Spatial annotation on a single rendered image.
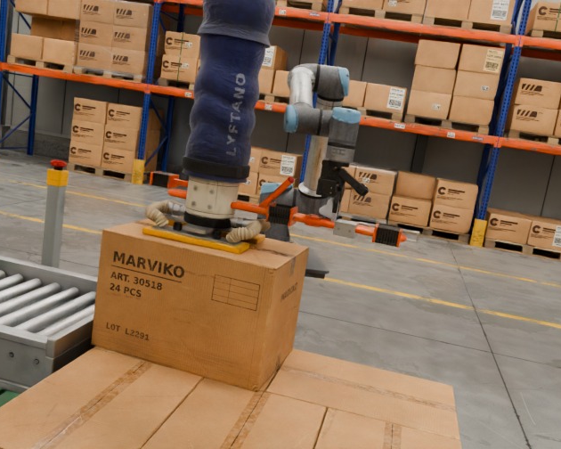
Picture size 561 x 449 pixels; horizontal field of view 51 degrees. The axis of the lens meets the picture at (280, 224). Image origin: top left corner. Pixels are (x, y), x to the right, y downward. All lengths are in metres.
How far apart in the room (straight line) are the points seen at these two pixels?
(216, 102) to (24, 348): 0.98
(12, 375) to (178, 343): 0.53
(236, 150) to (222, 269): 0.39
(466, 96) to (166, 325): 7.58
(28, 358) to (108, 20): 8.60
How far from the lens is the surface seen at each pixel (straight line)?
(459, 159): 10.35
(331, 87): 2.52
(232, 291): 1.81
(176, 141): 11.05
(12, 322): 2.32
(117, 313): 2.02
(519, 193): 10.50
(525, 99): 9.19
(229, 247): 1.86
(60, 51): 10.69
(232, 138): 1.90
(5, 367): 2.11
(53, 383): 1.86
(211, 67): 1.91
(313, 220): 1.89
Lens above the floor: 1.38
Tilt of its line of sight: 10 degrees down
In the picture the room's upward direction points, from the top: 9 degrees clockwise
